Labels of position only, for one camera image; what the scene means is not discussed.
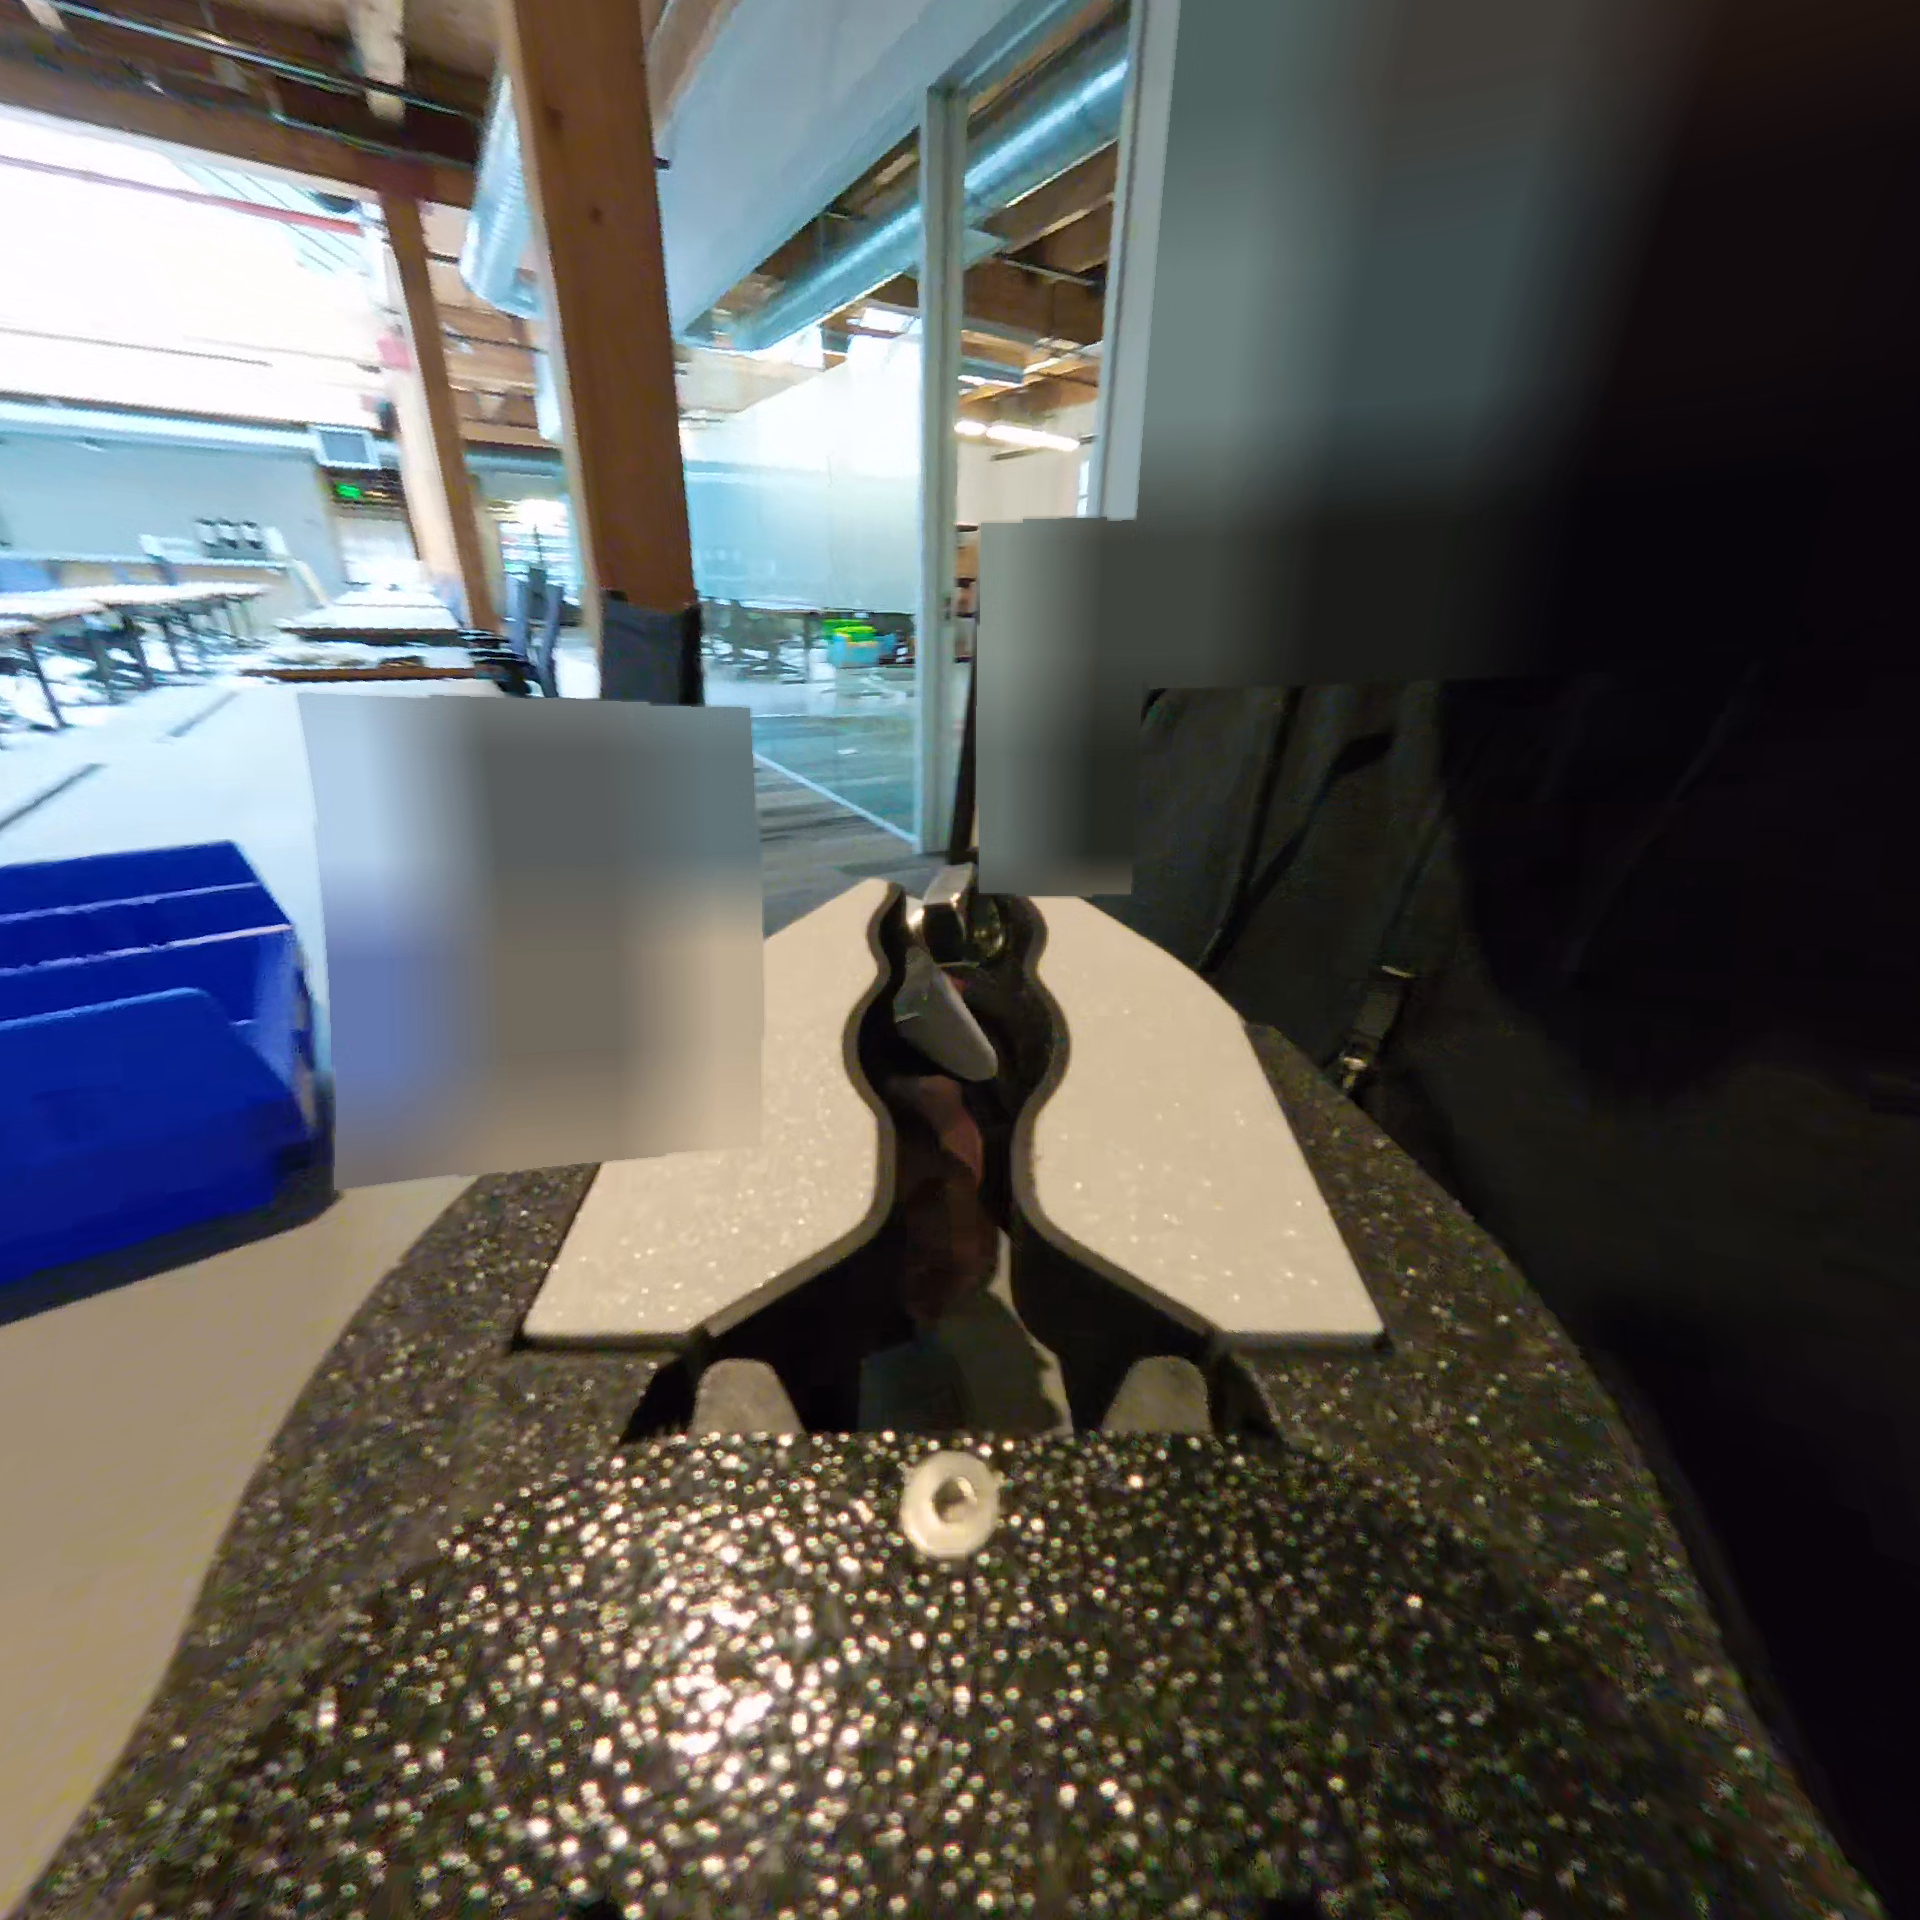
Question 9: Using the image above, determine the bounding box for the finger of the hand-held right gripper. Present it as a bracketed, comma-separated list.
[889, 959, 1002, 1087]

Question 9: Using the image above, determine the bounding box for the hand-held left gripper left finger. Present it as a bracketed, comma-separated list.
[519, 879, 915, 1346]

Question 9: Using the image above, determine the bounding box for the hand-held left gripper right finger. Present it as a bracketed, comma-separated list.
[1006, 889, 1386, 1346]

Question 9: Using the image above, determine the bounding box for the silver bolt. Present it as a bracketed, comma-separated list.
[915, 867, 991, 962]

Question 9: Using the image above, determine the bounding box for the large blue plastic bin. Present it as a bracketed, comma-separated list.
[0, 837, 330, 1296]

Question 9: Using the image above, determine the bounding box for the person's right hand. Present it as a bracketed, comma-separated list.
[895, 1068, 994, 1329]

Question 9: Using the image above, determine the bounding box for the wooden column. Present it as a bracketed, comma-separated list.
[498, 0, 705, 707]
[375, 192, 501, 635]

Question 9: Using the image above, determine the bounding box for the row of white desks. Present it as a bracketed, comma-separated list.
[0, 577, 279, 736]

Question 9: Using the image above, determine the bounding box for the silver ventilation duct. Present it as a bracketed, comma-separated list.
[673, 19, 1130, 349]

